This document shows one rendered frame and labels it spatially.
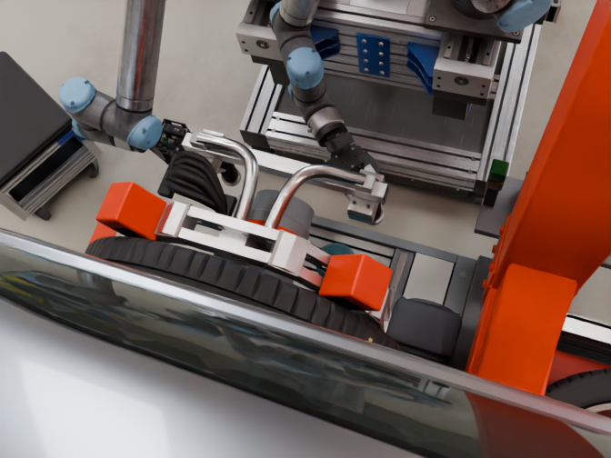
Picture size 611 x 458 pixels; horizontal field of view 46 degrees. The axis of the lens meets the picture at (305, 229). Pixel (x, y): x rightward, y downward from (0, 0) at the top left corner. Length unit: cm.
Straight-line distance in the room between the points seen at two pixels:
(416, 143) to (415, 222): 29
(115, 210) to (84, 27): 185
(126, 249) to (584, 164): 72
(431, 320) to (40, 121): 136
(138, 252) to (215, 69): 162
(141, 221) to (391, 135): 117
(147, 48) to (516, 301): 87
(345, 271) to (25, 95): 157
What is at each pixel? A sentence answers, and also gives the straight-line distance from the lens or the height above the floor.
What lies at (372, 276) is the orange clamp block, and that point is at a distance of 117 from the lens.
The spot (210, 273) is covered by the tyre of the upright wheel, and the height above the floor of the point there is 118.
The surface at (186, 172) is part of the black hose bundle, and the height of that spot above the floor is 105.
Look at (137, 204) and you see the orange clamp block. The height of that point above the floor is 114.
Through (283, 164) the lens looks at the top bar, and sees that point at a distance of 140.
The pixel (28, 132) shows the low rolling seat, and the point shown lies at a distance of 243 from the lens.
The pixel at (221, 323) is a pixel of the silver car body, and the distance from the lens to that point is 51.
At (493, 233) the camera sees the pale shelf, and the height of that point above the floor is 45.
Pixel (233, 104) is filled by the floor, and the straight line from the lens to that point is 265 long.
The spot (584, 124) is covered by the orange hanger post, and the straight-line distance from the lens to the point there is 95.
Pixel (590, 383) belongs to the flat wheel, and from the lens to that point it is 180.
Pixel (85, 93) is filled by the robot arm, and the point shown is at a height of 101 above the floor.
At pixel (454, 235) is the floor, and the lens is 237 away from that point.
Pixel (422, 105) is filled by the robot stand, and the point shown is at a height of 21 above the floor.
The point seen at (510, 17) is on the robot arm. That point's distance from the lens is 153.
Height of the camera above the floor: 222
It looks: 68 degrees down
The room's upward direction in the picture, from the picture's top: 19 degrees counter-clockwise
